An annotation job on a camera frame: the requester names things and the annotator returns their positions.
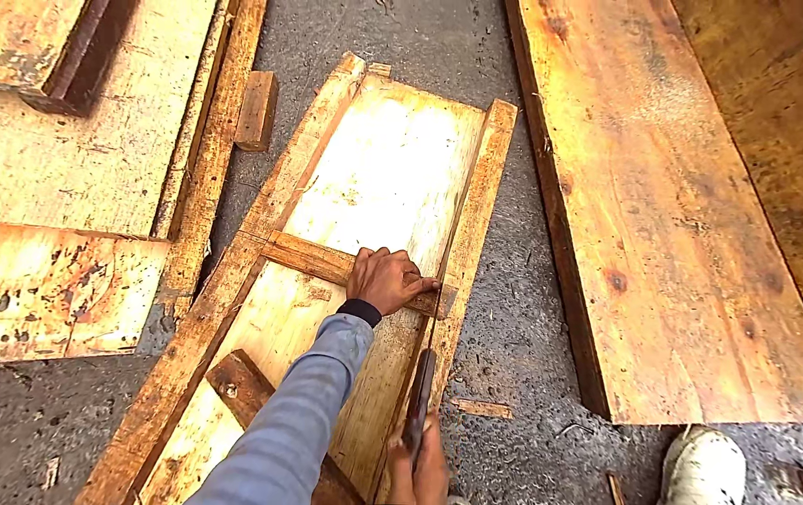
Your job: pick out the person's right fingers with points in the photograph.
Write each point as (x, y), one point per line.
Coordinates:
(432, 447)

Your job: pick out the straight light wooden beam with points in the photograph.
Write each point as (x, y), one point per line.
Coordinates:
(482, 203)

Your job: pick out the small plywood board, grey stain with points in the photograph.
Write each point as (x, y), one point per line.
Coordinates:
(5, 35)

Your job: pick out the long wooden beam with knots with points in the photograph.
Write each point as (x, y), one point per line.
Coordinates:
(223, 287)

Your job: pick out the plywood sheet with dark spots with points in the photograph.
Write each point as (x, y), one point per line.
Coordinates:
(37, 294)

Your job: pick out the person's left forearm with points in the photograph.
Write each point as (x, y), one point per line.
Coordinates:
(303, 417)

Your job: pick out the person's right thumb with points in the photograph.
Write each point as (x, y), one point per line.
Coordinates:
(399, 461)

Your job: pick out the flat splintered wood scrap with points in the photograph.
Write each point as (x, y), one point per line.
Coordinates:
(482, 408)

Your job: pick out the small pale wood chip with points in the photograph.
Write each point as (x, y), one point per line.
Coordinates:
(52, 473)

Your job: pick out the small rectangular wooden block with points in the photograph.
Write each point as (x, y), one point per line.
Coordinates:
(256, 112)

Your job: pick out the small wooden end piece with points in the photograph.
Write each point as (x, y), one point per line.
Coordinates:
(379, 69)

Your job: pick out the wide orange plywood panel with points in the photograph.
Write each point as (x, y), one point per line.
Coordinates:
(675, 231)

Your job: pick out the dark brown wooden plank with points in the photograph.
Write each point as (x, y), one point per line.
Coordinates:
(241, 386)

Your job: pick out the narrow wooden edge beam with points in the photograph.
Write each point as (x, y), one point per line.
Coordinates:
(191, 126)

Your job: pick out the long rough wooden beam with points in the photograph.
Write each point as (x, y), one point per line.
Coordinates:
(216, 158)

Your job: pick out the large pale plywood sheet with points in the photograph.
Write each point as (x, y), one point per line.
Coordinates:
(72, 161)

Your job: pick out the person's left thumb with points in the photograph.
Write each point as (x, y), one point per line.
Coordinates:
(424, 285)

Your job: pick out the thin brown wood stick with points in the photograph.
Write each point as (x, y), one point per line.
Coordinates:
(615, 489)

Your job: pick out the person's right hand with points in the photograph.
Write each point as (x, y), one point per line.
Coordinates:
(424, 484)

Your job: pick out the short brown wooden crosspiece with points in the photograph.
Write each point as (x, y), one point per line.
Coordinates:
(317, 260)

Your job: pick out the long narrow plywood panel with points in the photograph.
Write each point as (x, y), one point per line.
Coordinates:
(387, 161)

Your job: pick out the person's left fingers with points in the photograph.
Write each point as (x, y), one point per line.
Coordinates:
(396, 258)

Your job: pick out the brown weathered plywood sheet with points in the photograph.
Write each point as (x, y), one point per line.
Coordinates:
(787, 133)

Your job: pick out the person's left hand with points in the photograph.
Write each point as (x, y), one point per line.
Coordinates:
(382, 282)

